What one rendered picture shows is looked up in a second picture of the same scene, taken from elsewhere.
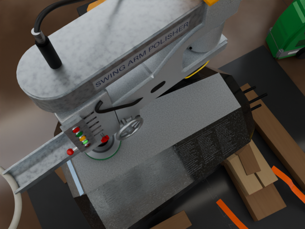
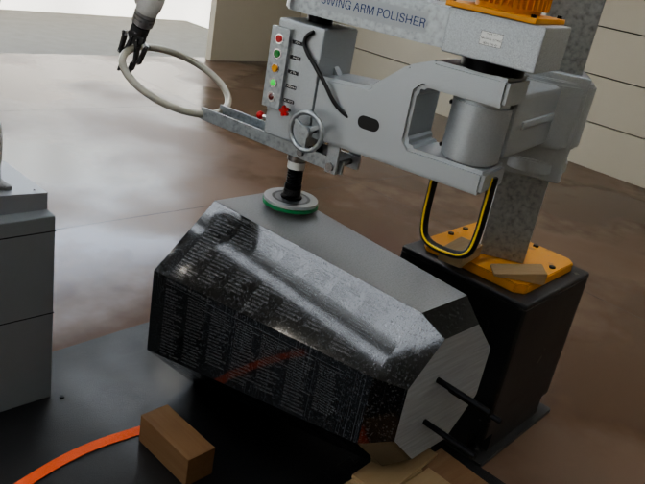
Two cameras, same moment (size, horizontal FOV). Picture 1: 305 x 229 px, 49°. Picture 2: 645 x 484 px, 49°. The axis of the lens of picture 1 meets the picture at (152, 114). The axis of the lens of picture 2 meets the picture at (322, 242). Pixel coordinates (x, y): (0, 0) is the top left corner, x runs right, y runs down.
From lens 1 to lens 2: 230 cm
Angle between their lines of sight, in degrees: 59
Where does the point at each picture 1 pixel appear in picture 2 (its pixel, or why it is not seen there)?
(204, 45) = (448, 135)
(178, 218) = (196, 440)
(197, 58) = (432, 155)
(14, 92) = not seen: hidden behind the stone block
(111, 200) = (211, 232)
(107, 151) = (276, 200)
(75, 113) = (293, 21)
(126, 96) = (336, 83)
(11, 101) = not seen: hidden behind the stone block
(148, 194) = (230, 273)
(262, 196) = not seen: outside the picture
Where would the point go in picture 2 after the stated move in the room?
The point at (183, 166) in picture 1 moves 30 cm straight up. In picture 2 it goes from (286, 292) to (300, 210)
